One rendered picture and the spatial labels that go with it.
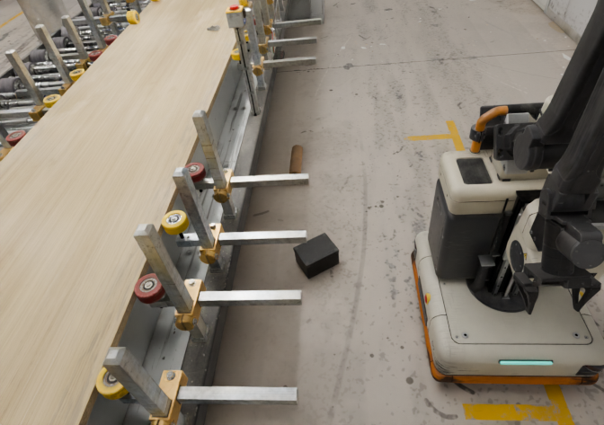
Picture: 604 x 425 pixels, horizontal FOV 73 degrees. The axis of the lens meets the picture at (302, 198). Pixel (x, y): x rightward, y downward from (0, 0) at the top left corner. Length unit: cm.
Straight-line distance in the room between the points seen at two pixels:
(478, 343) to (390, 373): 42
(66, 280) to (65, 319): 14
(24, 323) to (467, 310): 151
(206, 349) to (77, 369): 34
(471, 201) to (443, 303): 50
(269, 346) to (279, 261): 50
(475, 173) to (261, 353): 123
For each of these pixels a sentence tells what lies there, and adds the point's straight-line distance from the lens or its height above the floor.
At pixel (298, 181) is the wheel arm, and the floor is 84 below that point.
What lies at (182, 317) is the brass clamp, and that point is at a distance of 117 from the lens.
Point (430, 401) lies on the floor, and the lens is 194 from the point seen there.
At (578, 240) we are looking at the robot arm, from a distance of 86.
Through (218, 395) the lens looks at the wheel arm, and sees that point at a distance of 109.
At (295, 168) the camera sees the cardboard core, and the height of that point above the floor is 8.
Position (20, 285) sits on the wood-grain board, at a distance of 144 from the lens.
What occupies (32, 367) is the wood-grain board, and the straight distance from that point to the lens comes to 124.
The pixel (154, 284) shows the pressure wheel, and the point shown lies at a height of 90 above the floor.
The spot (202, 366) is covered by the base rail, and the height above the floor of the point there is 70.
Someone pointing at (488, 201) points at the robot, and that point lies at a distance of 154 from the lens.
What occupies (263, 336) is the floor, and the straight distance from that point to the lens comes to 207.
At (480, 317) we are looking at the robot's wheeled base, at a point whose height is 28.
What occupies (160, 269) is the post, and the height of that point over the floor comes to 105.
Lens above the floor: 179
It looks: 43 degrees down
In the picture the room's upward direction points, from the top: 8 degrees counter-clockwise
